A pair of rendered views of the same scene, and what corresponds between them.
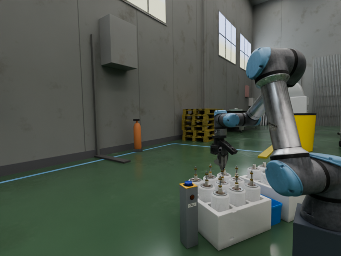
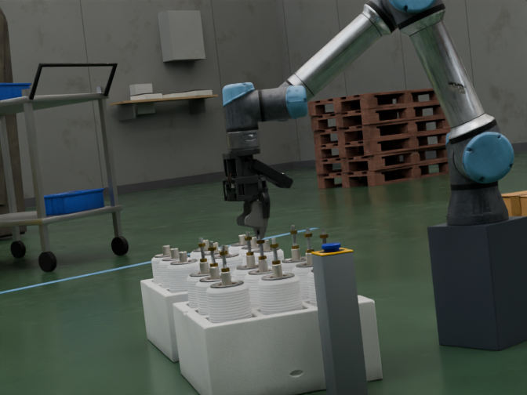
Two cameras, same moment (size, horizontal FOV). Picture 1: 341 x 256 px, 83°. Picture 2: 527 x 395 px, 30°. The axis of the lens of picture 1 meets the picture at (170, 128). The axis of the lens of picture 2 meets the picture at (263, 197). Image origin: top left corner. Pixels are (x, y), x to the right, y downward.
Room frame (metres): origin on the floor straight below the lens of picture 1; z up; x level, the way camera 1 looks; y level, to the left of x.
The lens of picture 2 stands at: (0.70, 1.94, 0.56)
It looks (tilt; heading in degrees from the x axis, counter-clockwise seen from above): 3 degrees down; 281
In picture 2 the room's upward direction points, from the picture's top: 6 degrees counter-clockwise
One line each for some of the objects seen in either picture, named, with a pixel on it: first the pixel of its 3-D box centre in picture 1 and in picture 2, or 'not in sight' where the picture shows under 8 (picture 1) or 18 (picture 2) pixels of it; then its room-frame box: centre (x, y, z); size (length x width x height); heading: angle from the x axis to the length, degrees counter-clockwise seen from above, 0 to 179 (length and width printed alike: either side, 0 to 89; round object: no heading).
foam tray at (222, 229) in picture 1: (222, 207); (271, 338); (1.16, -0.31, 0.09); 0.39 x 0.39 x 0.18; 26
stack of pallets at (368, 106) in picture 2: not in sight; (383, 137); (1.34, -8.05, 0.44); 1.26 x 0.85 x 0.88; 52
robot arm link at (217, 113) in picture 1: (220, 119); (241, 107); (1.16, -0.31, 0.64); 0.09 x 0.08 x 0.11; 11
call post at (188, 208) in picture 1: (189, 214); (339, 325); (0.96, -0.09, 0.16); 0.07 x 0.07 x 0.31; 26
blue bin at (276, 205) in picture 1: (256, 204); not in sight; (1.24, -0.57, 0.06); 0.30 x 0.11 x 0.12; 26
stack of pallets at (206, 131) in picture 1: (203, 124); not in sight; (5.09, -0.88, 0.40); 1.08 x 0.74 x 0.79; 143
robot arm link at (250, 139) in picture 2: (219, 132); (244, 141); (1.17, -0.30, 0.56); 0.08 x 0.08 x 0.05
